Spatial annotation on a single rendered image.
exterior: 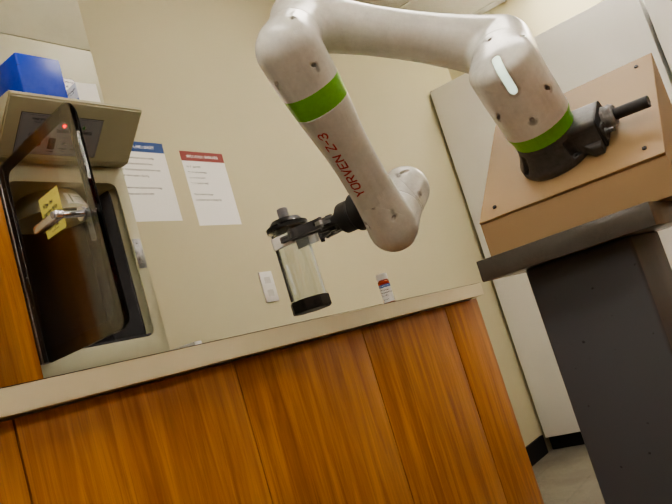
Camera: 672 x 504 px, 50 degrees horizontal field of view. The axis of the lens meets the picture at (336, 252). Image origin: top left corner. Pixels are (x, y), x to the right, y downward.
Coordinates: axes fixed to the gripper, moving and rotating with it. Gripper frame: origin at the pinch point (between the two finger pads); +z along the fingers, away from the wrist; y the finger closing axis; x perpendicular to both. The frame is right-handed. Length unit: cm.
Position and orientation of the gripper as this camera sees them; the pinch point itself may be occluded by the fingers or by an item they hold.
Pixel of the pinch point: (292, 241)
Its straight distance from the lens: 180.5
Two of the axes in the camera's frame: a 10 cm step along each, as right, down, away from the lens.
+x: 2.9, 9.5, -1.5
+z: -7.6, 3.2, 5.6
